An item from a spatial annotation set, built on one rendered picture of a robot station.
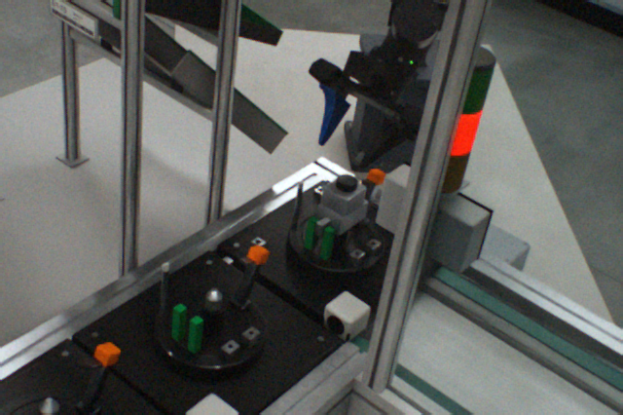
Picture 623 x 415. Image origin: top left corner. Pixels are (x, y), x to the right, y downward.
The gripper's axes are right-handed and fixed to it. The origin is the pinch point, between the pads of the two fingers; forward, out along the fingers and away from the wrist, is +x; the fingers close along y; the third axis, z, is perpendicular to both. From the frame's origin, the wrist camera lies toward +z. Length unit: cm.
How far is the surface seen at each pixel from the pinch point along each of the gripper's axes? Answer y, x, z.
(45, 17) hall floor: -221, 4, -173
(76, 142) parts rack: -52, 22, -17
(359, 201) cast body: 2.3, 7.1, -7.7
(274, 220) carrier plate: -10.1, 15.9, -12.7
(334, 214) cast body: 0.9, 10.5, -5.9
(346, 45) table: -47, -22, -72
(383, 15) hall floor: -140, -70, -257
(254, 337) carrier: 5.7, 28.3, 6.6
